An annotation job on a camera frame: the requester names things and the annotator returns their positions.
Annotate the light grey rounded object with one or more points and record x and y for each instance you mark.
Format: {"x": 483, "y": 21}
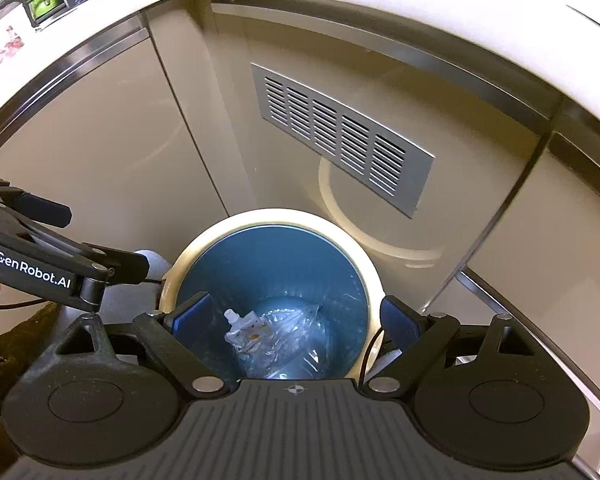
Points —
{"x": 152, "y": 262}

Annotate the metal vent grille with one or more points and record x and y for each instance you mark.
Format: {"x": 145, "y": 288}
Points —
{"x": 330, "y": 130}

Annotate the clear plastic bag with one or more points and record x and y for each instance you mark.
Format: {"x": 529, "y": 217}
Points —
{"x": 295, "y": 330}

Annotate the blue bin with cream rim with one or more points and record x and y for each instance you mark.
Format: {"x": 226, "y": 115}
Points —
{"x": 280, "y": 260}

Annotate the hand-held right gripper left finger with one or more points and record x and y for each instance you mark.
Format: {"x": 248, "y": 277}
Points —
{"x": 192, "y": 317}

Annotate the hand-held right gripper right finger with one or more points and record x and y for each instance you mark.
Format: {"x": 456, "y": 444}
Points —
{"x": 400, "y": 325}

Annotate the beige cabinet door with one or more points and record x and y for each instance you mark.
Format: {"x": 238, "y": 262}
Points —
{"x": 555, "y": 240}
{"x": 90, "y": 150}

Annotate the white spouted pouch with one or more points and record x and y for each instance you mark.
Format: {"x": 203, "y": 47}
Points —
{"x": 245, "y": 332}

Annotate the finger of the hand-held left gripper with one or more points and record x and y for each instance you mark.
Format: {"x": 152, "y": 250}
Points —
{"x": 125, "y": 265}
{"x": 45, "y": 210}

